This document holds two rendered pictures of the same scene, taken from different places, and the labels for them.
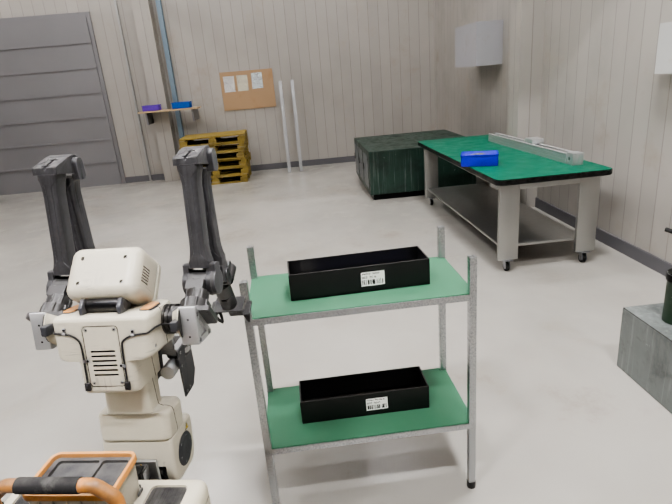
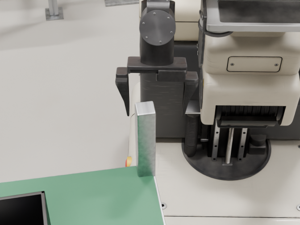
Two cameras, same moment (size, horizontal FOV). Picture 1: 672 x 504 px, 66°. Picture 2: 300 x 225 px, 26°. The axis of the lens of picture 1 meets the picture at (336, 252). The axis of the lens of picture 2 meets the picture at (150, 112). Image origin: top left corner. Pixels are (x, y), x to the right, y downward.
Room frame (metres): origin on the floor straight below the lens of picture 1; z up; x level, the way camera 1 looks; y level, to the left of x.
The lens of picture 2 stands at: (2.50, 0.29, 1.81)
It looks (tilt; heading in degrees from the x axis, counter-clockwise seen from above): 45 degrees down; 175
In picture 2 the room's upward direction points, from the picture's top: straight up
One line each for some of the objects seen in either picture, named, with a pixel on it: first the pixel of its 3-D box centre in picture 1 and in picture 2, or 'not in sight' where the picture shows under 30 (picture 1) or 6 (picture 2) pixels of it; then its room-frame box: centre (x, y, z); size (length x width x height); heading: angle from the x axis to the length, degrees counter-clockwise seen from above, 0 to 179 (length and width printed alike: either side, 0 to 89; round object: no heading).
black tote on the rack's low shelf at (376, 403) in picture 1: (362, 393); not in sight; (2.03, -0.07, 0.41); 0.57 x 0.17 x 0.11; 94
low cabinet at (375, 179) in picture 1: (411, 161); not in sight; (8.28, -1.33, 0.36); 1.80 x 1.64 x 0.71; 3
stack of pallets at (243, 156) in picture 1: (216, 157); not in sight; (10.08, 2.13, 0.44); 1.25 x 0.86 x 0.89; 93
